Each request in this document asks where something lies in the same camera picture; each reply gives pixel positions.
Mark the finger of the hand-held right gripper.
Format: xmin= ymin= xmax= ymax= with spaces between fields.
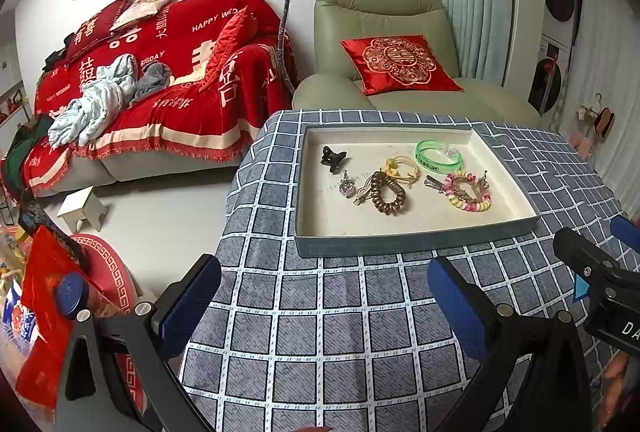
xmin=552 ymin=227 xmax=627 ymax=287
xmin=611 ymin=214 xmax=640 ymax=256

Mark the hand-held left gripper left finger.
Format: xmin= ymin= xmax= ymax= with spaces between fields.
xmin=55 ymin=253 xmax=224 ymax=432

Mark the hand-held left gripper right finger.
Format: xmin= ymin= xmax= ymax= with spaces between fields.
xmin=427 ymin=256 xmax=595 ymax=432

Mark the white flocked jewelry tray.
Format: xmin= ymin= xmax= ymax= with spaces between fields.
xmin=294 ymin=123 xmax=541 ymax=259

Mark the green translucent bangle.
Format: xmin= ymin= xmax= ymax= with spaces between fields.
xmin=415 ymin=139 xmax=464 ymax=174

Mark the pink heart pendant earring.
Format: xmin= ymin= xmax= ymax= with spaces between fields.
xmin=338 ymin=169 xmax=357 ymax=199

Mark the person's right hand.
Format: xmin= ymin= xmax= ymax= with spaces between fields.
xmin=601 ymin=353 xmax=640 ymax=419

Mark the red round patterned box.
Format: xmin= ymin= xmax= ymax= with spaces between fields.
xmin=66 ymin=233 xmax=152 ymax=423

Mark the blue-capped bottle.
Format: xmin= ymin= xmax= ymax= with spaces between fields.
xmin=55 ymin=273 xmax=97 ymax=321

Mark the grey checked tablecloth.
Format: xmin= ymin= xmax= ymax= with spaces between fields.
xmin=177 ymin=108 xmax=640 ymax=432

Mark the small clothes hanger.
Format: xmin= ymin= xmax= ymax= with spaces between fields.
xmin=575 ymin=92 xmax=604 ymax=121

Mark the grey-green sofa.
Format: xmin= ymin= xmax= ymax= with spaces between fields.
xmin=34 ymin=151 xmax=257 ymax=199

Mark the small white stool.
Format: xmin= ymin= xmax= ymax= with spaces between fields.
xmin=56 ymin=186 xmax=109 ymax=233

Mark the gold hair clip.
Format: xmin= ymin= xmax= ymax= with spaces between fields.
xmin=352 ymin=186 xmax=381 ymax=208

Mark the red packet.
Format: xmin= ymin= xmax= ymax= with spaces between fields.
xmin=15 ymin=226 xmax=97 ymax=409

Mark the red blanket sofa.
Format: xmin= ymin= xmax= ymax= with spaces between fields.
xmin=22 ymin=0 xmax=297 ymax=199

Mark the blue white packet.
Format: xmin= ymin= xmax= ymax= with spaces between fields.
xmin=0 ymin=282 xmax=42 ymax=349

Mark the black hair claw clip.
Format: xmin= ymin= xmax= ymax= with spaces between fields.
xmin=321 ymin=144 xmax=350 ymax=166

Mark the light blue clothing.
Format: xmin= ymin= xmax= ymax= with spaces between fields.
xmin=47 ymin=53 xmax=139 ymax=148

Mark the grey cloth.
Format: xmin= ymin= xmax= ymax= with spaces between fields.
xmin=127 ymin=63 xmax=171 ymax=108

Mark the dark green cloth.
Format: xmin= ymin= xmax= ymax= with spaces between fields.
xmin=0 ymin=122 xmax=52 ymax=204

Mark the red embroidered cushion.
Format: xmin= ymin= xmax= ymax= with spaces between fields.
xmin=340 ymin=34 xmax=465 ymax=97

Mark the red satin pillow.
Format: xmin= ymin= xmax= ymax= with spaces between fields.
xmin=198 ymin=5 xmax=261 ymax=93

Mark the red printed pillow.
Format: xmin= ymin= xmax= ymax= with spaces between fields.
xmin=65 ymin=0 xmax=137 ymax=58

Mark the photo print pillow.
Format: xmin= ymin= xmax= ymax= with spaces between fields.
xmin=109 ymin=0 xmax=179 ymax=32

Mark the gooseneck phone holder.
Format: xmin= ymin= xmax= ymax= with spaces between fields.
xmin=277 ymin=0 xmax=321 ymax=96

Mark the green leather armchair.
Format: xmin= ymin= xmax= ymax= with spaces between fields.
xmin=291 ymin=0 xmax=544 ymax=129

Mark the pink wall ornament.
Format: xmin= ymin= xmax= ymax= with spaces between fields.
xmin=570 ymin=132 xmax=596 ymax=158

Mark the pink yellow spiral hair tie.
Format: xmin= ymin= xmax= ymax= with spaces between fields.
xmin=442 ymin=170 xmax=494 ymax=212

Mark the dark heart-shaped wall ornament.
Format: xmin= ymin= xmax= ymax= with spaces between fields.
xmin=594 ymin=108 xmax=616 ymax=138

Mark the brown spiral hair tie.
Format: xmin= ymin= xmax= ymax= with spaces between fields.
xmin=369 ymin=171 xmax=407 ymax=216

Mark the black braided strap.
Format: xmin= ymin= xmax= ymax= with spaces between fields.
xmin=17 ymin=202 xmax=94 ymax=274

